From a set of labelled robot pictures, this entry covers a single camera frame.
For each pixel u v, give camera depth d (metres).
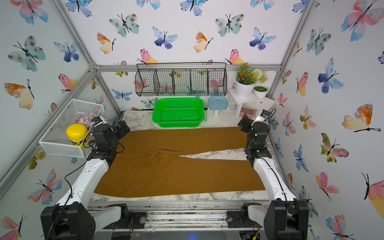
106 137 0.58
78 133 0.62
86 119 0.68
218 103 1.05
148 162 0.93
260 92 1.02
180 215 0.77
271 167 0.51
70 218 0.39
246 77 0.88
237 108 1.11
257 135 0.57
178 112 1.22
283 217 0.39
